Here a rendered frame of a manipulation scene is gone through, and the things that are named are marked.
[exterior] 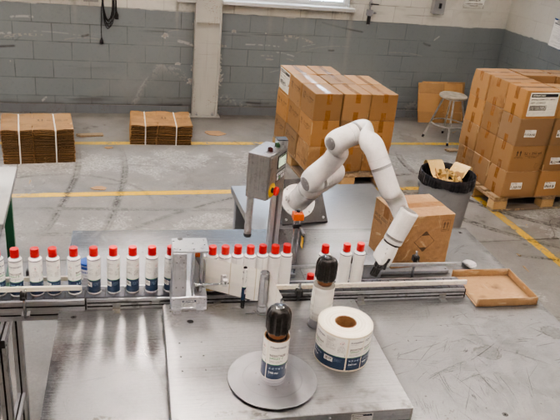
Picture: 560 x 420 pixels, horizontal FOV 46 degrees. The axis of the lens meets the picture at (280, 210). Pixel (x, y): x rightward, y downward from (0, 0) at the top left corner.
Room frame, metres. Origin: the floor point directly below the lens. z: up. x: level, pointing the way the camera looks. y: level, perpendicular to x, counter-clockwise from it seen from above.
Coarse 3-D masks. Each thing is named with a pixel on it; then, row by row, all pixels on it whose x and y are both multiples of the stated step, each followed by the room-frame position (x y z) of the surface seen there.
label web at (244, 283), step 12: (216, 264) 2.29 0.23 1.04; (228, 264) 2.28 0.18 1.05; (216, 276) 2.29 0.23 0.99; (228, 276) 2.28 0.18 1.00; (240, 276) 2.26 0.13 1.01; (252, 276) 2.25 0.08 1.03; (216, 288) 2.29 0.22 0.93; (228, 288) 2.27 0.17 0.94; (240, 288) 2.26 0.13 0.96; (252, 288) 2.25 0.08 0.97; (276, 288) 2.14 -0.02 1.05; (276, 300) 2.12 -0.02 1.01
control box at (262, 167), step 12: (264, 144) 2.54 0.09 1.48; (252, 156) 2.43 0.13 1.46; (264, 156) 2.41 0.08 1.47; (276, 156) 2.45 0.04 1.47; (252, 168) 2.43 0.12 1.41; (264, 168) 2.41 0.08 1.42; (276, 168) 2.46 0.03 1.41; (252, 180) 2.43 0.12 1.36; (264, 180) 2.41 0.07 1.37; (252, 192) 2.42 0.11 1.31; (264, 192) 2.41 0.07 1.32
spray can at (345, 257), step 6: (348, 246) 2.49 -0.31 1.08; (342, 252) 2.49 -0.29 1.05; (348, 252) 2.49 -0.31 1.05; (342, 258) 2.48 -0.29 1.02; (348, 258) 2.48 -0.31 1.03; (342, 264) 2.48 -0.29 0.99; (348, 264) 2.49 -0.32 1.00; (342, 270) 2.48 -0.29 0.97; (348, 270) 2.49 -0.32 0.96; (342, 276) 2.48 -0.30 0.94
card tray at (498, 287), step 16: (464, 272) 2.78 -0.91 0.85; (480, 272) 2.80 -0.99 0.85; (496, 272) 2.82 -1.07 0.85; (512, 272) 2.80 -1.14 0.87; (480, 288) 2.68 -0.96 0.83; (496, 288) 2.69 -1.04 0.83; (512, 288) 2.71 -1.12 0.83; (528, 288) 2.67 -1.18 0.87; (480, 304) 2.52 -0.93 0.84; (496, 304) 2.54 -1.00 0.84; (512, 304) 2.56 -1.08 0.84; (528, 304) 2.58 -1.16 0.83
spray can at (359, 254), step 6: (360, 246) 2.51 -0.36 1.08; (354, 252) 2.51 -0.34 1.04; (360, 252) 2.51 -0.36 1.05; (354, 258) 2.51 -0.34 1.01; (360, 258) 2.50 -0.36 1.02; (354, 264) 2.50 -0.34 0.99; (360, 264) 2.50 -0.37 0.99; (354, 270) 2.50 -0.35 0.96; (360, 270) 2.50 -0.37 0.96; (354, 276) 2.50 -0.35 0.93; (360, 276) 2.50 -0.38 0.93
